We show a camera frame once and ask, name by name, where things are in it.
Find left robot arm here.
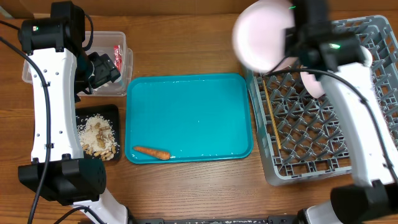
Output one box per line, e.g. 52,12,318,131
15,1,134,223

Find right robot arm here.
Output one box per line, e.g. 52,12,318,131
267,1,397,223

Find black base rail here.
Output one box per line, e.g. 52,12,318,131
134,215,296,224

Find clear plastic bin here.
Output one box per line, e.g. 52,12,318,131
21,30,134,97

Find pink round plate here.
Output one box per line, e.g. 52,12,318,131
231,0,298,74

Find large white bowl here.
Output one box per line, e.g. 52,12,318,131
361,46,373,68

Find black plastic tray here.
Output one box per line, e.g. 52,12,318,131
76,105,121,162

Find pink bowl with food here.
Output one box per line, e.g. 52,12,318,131
300,72,325,98

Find rice and peanut scraps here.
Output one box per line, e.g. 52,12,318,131
77,114,119,161

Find teal serving tray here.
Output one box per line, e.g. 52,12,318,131
124,73,254,164

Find orange carrot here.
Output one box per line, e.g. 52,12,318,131
133,146,171,161

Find grey dishwasher rack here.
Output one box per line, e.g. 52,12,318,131
243,15,397,186

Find red snack wrapper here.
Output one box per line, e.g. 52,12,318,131
114,45,123,71

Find wooden chopstick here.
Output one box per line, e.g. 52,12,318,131
262,79,282,150

